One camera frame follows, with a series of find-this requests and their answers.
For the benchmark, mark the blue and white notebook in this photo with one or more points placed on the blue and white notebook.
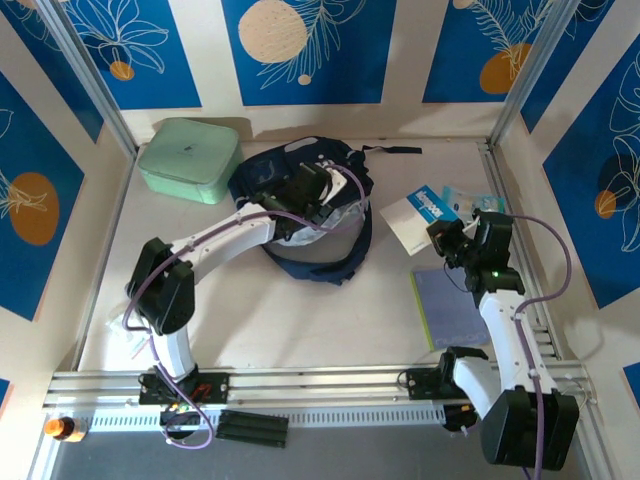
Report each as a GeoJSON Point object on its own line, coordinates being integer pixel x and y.
{"type": "Point", "coordinates": [405, 220]}

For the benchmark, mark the purple notebook with green spine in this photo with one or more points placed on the purple notebook with green spine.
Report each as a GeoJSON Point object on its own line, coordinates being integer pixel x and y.
{"type": "Point", "coordinates": [445, 310]}

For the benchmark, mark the mint green zip case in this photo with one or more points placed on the mint green zip case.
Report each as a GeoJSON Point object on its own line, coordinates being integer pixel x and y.
{"type": "Point", "coordinates": [185, 155]}

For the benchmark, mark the black ribbed block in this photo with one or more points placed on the black ribbed block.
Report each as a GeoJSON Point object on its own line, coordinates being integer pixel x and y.
{"type": "Point", "coordinates": [255, 429]}

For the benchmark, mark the navy blue backpack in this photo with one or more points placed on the navy blue backpack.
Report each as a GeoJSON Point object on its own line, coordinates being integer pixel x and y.
{"type": "Point", "coordinates": [260, 175]}

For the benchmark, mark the narrow blue wall poster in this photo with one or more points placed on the narrow blue wall poster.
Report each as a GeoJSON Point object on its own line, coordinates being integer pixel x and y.
{"type": "Point", "coordinates": [560, 65]}
{"type": "Point", "coordinates": [62, 75]}

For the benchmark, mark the blue poster with cream circle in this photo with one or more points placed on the blue poster with cream circle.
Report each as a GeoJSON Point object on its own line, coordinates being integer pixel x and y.
{"type": "Point", "coordinates": [350, 75]}

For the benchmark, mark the orange pill bottle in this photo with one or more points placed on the orange pill bottle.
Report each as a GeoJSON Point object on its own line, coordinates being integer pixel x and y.
{"type": "Point", "coordinates": [62, 430]}

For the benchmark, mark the light blue tissue pack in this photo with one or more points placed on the light blue tissue pack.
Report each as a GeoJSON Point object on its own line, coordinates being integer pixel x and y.
{"type": "Point", "coordinates": [485, 202]}

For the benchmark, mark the aluminium mounting rail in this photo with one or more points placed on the aluminium mounting rail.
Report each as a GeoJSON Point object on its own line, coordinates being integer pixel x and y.
{"type": "Point", "coordinates": [325, 385]}

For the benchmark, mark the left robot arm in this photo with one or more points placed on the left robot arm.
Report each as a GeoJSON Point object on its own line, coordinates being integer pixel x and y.
{"type": "Point", "coordinates": [160, 295]}

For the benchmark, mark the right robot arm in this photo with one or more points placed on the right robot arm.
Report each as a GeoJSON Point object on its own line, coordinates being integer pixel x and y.
{"type": "Point", "coordinates": [515, 340]}

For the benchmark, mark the blue poster with white flower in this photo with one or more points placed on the blue poster with white flower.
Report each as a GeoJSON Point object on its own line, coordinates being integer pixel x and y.
{"type": "Point", "coordinates": [150, 85]}
{"type": "Point", "coordinates": [575, 225]}

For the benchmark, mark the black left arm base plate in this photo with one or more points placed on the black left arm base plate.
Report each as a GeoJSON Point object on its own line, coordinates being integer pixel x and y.
{"type": "Point", "coordinates": [215, 387]}

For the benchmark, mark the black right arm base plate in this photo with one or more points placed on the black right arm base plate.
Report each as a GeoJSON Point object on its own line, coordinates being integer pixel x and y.
{"type": "Point", "coordinates": [420, 384]}

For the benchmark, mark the aluminium frame post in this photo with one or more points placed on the aluminium frame post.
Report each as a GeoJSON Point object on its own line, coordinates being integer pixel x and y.
{"type": "Point", "coordinates": [92, 80]}
{"type": "Point", "coordinates": [531, 75]}

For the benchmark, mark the clear plastic packet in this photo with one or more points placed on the clear plastic packet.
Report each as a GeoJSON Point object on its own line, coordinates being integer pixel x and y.
{"type": "Point", "coordinates": [125, 335]}

